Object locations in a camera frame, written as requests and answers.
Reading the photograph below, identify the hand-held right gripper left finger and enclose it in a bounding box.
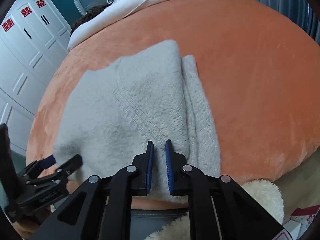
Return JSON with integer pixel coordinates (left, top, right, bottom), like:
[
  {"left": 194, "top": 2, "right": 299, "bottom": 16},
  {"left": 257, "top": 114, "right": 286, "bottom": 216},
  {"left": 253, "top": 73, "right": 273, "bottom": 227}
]
[{"left": 30, "top": 140, "right": 155, "bottom": 240}]

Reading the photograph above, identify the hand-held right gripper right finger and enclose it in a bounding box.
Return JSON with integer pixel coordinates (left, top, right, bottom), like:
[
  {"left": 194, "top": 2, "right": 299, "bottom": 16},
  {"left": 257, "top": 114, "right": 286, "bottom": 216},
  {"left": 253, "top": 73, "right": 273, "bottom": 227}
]
[{"left": 165, "top": 139, "right": 293, "bottom": 240}]

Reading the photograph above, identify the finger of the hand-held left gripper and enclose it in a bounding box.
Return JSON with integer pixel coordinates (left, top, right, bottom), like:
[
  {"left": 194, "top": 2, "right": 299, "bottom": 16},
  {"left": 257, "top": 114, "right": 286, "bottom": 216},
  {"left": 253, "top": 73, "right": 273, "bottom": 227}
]
[
  {"left": 25, "top": 155, "right": 57, "bottom": 178},
  {"left": 32, "top": 154, "right": 83, "bottom": 188}
]

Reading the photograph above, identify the grey sweater with black hearts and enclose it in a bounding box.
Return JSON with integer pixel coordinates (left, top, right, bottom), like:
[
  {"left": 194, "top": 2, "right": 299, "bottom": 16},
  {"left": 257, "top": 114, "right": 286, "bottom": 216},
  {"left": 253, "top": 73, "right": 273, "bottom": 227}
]
[{"left": 53, "top": 39, "right": 222, "bottom": 203}]

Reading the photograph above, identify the black leather seat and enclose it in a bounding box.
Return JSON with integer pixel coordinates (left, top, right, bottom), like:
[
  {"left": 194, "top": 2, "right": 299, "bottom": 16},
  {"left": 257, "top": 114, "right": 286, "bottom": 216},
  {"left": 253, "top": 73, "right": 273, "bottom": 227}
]
[{"left": 130, "top": 206, "right": 190, "bottom": 240}]

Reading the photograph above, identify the cream fleece cushion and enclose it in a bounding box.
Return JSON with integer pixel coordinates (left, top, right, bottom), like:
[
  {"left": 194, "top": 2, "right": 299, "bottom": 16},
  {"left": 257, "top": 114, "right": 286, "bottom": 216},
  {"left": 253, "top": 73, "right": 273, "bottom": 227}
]
[{"left": 144, "top": 179, "right": 285, "bottom": 240}]

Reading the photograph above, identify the white wardrobe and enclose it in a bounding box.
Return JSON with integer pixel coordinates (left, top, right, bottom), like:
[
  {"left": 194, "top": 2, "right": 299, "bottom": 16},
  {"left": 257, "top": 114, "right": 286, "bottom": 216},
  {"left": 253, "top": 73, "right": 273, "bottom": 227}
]
[{"left": 0, "top": 0, "right": 72, "bottom": 155}]

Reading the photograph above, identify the orange plush blanket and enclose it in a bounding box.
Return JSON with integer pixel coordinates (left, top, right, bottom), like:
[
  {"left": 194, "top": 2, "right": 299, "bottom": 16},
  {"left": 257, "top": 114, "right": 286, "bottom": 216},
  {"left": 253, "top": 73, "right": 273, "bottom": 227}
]
[{"left": 26, "top": 0, "right": 320, "bottom": 210}]

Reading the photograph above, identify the white box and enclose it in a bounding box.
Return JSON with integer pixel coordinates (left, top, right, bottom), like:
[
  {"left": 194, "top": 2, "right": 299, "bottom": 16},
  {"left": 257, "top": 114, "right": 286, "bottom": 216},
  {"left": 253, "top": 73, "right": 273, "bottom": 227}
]
[{"left": 284, "top": 220, "right": 302, "bottom": 240}]

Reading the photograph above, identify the dark brown clothing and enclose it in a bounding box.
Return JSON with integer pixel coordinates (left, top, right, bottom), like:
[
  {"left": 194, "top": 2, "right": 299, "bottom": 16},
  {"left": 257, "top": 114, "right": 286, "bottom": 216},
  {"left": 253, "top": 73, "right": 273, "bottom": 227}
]
[{"left": 70, "top": 6, "right": 107, "bottom": 34}]

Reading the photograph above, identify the floral printed box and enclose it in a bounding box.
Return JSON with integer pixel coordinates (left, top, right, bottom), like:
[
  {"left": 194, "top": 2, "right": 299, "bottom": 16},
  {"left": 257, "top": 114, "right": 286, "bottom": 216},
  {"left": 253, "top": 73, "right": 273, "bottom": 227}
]
[{"left": 290, "top": 204, "right": 317, "bottom": 230}]

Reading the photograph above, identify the grey garment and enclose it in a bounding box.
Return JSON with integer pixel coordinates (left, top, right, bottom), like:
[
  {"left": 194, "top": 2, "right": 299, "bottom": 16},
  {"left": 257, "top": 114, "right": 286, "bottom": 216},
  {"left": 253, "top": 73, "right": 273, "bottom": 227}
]
[{"left": 86, "top": 0, "right": 115, "bottom": 9}]

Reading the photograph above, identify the grey-blue curtain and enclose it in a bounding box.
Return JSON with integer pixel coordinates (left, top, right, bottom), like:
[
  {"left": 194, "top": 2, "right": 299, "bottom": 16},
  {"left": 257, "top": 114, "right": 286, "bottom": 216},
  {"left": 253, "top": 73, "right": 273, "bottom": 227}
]
[{"left": 230, "top": 0, "right": 320, "bottom": 43}]

